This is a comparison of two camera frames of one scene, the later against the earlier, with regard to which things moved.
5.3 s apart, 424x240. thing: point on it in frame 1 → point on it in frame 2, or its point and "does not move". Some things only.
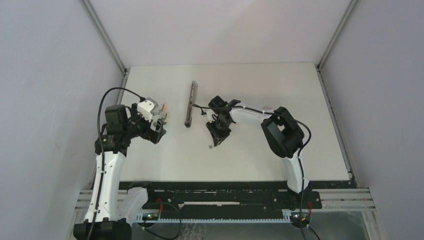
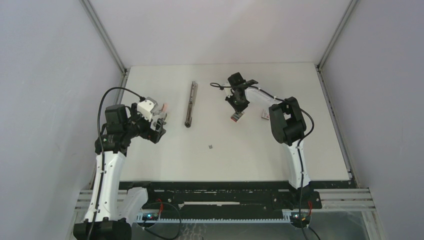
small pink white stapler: x=164 y=108 does not move
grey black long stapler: x=192 y=99 does not move
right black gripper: x=218 y=137 → x=238 y=109
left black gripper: x=149 y=134 does not move
